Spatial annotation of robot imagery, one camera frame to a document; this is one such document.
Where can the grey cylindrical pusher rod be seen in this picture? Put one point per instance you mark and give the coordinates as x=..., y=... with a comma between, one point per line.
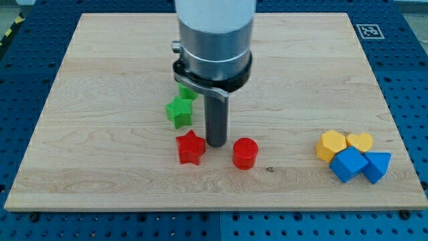
x=216, y=114

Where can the red star block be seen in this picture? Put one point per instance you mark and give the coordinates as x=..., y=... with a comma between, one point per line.
x=190, y=148

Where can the green block behind arm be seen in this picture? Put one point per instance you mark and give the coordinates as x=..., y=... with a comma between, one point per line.
x=186, y=93

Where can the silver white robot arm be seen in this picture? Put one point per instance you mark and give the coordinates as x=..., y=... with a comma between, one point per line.
x=214, y=55

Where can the green star block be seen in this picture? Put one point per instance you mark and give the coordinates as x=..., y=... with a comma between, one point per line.
x=179, y=112

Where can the red cylinder block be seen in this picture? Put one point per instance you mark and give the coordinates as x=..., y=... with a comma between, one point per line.
x=245, y=152

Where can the light wooden board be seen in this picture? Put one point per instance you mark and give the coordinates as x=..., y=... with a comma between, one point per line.
x=103, y=142

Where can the yellow hexagon block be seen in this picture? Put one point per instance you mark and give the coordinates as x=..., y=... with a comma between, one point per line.
x=329, y=145

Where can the blue cube block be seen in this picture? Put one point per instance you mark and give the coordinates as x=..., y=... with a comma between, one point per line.
x=348, y=163

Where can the yellow heart block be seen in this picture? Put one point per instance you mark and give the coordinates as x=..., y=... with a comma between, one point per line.
x=362, y=142

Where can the white fiducial marker tag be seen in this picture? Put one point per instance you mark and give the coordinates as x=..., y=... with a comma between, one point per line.
x=369, y=31

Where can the blue triangle block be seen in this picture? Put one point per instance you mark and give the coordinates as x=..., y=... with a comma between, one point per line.
x=377, y=166

